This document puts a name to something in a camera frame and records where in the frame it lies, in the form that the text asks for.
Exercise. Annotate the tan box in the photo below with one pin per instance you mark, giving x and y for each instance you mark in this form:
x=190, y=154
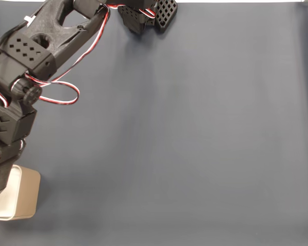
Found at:
x=28, y=194

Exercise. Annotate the grey table mat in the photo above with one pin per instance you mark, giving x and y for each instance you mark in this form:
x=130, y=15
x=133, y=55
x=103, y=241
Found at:
x=169, y=128

